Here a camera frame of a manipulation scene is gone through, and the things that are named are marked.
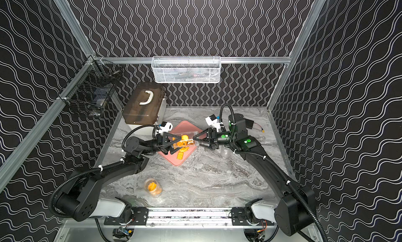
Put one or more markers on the white wire basket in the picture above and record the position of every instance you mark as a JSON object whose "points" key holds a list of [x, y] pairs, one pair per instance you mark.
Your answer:
{"points": [[186, 69]]}

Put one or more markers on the black battery pack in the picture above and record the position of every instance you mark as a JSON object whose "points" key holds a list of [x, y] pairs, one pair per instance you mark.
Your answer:
{"points": [[249, 123]]}

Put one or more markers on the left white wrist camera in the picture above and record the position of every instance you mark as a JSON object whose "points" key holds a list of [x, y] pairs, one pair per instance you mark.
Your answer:
{"points": [[164, 127]]}

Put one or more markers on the black wire basket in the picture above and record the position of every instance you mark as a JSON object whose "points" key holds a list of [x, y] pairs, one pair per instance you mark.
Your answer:
{"points": [[92, 94]]}

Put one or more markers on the pink plastic tray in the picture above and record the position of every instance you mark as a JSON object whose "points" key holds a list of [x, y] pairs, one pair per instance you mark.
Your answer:
{"points": [[186, 131]]}

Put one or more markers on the clear jar brown cookies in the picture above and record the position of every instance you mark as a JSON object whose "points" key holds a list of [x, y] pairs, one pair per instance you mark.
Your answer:
{"points": [[187, 142]]}

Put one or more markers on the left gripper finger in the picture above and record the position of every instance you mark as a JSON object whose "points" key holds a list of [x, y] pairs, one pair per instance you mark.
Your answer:
{"points": [[171, 147], [171, 138]]}

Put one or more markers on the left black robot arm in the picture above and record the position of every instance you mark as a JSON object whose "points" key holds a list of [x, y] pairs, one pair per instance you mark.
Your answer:
{"points": [[78, 196]]}

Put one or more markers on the clear jar orange cookies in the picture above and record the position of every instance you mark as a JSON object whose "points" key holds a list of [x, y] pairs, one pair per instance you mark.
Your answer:
{"points": [[152, 187]]}

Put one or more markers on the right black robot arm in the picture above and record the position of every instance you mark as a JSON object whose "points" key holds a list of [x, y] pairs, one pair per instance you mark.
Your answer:
{"points": [[296, 207]]}

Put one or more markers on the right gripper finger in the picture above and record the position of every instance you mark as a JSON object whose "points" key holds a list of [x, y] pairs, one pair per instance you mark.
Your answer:
{"points": [[202, 136], [204, 143]]}

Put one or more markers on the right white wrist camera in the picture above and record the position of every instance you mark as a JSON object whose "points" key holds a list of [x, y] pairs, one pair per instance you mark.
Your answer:
{"points": [[214, 122]]}

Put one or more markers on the orange fish cookie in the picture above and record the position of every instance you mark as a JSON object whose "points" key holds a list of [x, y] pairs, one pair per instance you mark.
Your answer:
{"points": [[184, 149]]}

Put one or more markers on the yellow square waffle cookie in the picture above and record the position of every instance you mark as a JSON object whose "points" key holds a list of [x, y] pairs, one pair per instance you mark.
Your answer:
{"points": [[180, 155]]}

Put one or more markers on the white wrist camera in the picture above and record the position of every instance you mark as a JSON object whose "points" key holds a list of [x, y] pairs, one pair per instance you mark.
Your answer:
{"points": [[214, 122], [164, 127]]}

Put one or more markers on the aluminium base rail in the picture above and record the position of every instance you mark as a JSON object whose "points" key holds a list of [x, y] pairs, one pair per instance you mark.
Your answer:
{"points": [[201, 216]]}

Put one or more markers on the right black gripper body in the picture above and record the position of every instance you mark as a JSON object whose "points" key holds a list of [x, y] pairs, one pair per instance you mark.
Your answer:
{"points": [[215, 144]]}

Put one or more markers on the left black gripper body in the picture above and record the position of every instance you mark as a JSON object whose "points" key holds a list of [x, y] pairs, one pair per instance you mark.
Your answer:
{"points": [[161, 141]]}

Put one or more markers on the brown lid storage box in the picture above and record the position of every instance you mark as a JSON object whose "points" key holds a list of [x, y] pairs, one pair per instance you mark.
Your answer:
{"points": [[146, 105]]}

